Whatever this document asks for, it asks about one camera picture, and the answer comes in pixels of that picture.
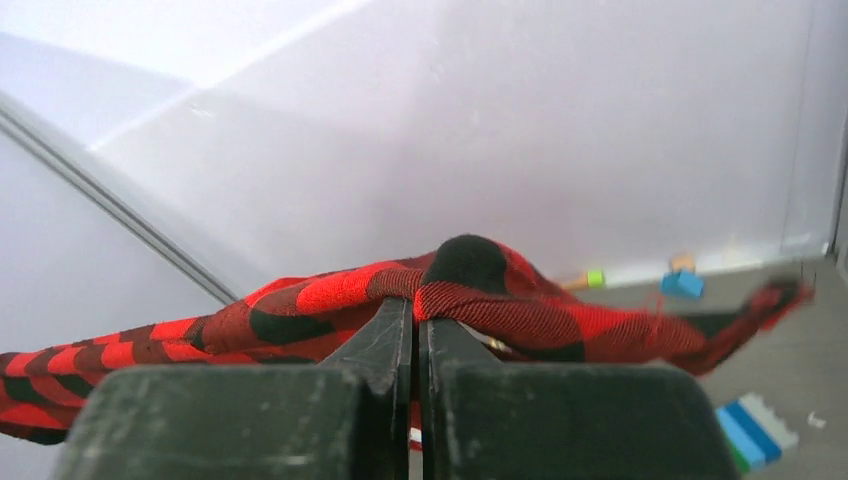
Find red black plaid shirt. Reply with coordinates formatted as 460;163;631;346
1;234;813;445

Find stacked colourful bricks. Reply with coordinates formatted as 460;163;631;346
715;392;799;475

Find green small block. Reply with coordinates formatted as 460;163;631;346
559;270;606;290

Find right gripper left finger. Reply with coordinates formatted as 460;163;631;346
53;298;412;480

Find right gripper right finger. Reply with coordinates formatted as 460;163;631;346
419;319;739;480

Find blue wooden block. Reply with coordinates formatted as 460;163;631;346
659;254;705;299

